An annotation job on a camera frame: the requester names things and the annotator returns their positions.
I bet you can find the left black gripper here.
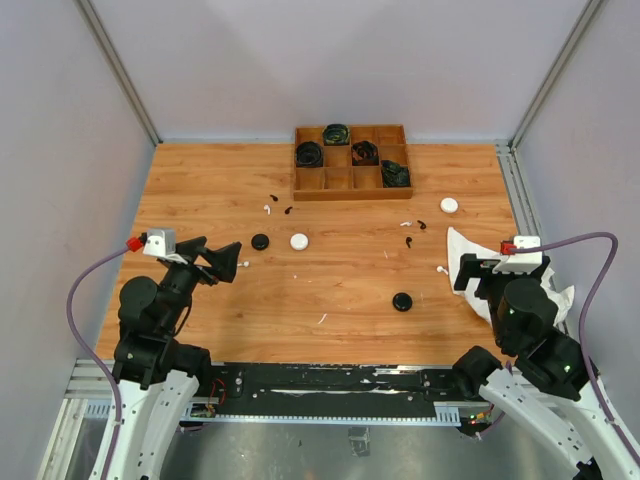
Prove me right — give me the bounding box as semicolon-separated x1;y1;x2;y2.
159;236;241;333

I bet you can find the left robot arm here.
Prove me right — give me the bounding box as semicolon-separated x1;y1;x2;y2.
91;229;242;479

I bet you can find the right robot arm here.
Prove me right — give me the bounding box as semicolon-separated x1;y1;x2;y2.
452;254;639;479

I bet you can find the white charging case right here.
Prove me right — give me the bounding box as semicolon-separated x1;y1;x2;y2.
440;197;459;214

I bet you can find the white charging case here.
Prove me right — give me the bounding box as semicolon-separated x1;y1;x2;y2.
290;233;310;251
440;197;459;214

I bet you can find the white charging case centre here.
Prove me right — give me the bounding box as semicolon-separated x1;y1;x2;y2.
290;233;310;251

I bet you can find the crumpled white cloth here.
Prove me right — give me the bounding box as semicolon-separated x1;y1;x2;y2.
447;227;575;350

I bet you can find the wooden compartment tray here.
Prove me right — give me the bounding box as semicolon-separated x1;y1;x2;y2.
293;123;413;201

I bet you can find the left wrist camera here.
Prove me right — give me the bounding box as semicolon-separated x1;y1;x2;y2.
143;228;176;258

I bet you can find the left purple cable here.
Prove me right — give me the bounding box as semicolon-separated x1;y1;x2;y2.
66;236;146;480

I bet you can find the purple cable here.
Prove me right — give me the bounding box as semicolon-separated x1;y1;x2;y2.
499;231;640;466
66;236;146;480

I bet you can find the dark green coiled strap right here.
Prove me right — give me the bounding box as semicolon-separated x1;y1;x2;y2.
380;159;412;189

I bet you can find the black coiled strap left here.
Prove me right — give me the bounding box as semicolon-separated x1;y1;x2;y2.
294;140;326;169

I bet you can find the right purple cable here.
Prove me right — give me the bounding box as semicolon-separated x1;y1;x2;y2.
499;231;640;466

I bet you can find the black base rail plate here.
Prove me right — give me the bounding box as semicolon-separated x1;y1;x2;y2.
186;363;484;422

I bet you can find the black orange coiled strap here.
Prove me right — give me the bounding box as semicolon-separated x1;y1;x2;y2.
350;139;379;167

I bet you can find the green coiled strap top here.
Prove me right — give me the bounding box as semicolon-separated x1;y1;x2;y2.
321;122;351;147

